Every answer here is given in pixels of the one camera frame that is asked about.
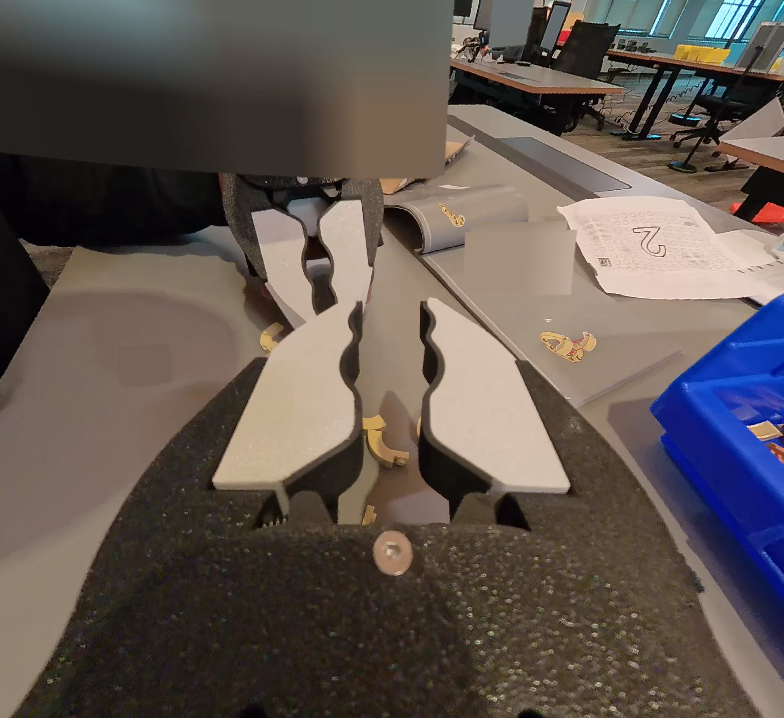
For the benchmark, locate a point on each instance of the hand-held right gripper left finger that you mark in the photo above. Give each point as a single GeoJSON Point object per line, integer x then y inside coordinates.
{"type": "Point", "coordinates": [288, 418]}

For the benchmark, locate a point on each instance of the black computer monitor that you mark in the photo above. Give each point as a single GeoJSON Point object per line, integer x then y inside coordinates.
{"type": "Point", "coordinates": [554, 26]}

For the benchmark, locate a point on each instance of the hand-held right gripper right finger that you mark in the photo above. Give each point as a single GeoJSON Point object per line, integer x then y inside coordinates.
{"type": "Point", "coordinates": [490, 418]}

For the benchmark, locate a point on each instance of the white printed paper sheet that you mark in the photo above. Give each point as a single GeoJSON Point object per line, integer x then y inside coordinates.
{"type": "Point", "coordinates": [613, 265]}

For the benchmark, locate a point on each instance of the grey instruction booklet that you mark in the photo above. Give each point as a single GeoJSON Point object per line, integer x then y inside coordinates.
{"type": "Point", "coordinates": [527, 290]}

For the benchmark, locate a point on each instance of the brown cardboard piece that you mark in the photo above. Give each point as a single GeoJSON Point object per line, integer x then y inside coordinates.
{"type": "Point", "coordinates": [398, 184]}

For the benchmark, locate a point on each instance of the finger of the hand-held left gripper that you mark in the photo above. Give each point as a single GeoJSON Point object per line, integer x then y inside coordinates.
{"type": "Point", "coordinates": [279, 255]}
{"type": "Point", "coordinates": [353, 247]}

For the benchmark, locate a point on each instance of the blue plastic bin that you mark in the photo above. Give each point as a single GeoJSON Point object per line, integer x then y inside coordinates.
{"type": "Point", "coordinates": [698, 412]}

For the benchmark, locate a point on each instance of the large tan arch brick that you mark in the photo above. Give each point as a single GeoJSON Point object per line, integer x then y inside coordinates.
{"type": "Point", "coordinates": [386, 439]}

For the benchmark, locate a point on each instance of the pile of small toy bricks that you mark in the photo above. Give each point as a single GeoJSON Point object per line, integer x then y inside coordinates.
{"type": "Point", "coordinates": [766, 430]}

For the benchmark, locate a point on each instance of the yellow box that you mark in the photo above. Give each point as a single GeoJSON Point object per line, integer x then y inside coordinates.
{"type": "Point", "coordinates": [702, 53]}

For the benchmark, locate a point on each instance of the tan curved brick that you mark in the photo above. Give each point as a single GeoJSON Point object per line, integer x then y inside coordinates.
{"type": "Point", "coordinates": [369, 514]}
{"type": "Point", "coordinates": [272, 336]}

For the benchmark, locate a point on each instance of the wooden office desk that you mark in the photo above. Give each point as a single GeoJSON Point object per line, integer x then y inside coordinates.
{"type": "Point", "coordinates": [539, 78]}
{"type": "Point", "coordinates": [753, 152]}
{"type": "Point", "coordinates": [698, 61]}

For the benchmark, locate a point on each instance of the red object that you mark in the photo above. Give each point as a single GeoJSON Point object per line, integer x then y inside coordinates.
{"type": "Point", "coordinates": [762, 214]}

